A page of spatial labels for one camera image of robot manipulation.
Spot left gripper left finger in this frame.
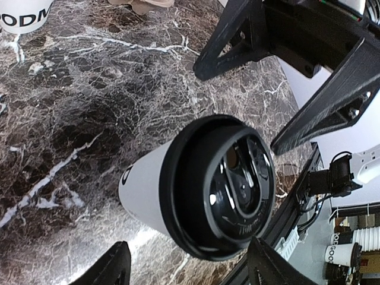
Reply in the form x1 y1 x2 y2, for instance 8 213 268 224
70 241 131 285

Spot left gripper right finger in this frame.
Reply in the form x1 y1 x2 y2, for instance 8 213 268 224
247 236 316 285

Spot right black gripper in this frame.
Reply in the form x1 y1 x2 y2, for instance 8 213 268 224
193 0 379 155

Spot white paper coffee cup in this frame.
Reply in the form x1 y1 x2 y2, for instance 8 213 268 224
118 141 172 235

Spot black plastic cup lid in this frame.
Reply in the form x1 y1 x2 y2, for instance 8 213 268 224
159 114 276 261

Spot background cups on shelf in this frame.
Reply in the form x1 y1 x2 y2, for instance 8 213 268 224
324 202 379 284

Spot brown pulp cup carrier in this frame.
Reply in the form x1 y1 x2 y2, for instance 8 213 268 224
108 0 175 15

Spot stack of white paper cups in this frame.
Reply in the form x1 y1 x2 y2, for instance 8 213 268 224
1 0 53 34

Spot white slotted cable duct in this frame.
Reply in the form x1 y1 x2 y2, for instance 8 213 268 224
274 226 307 261

